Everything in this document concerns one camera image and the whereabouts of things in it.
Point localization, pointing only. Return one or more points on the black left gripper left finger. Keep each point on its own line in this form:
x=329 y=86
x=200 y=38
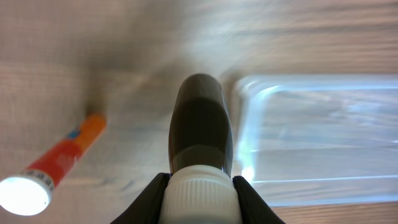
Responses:
x=147 y=206

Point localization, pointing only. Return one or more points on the dark bottle with white cap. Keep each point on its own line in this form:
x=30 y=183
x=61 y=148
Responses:
x=200 y=189

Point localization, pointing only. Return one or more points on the clear plastic container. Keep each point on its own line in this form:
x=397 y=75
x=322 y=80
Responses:
x=303 y=140

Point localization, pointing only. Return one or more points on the orange tube with white cap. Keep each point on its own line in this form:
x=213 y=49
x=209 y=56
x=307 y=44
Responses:
x=30 y=192

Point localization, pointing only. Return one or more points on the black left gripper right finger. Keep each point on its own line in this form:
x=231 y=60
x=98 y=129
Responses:
x=253 y=209

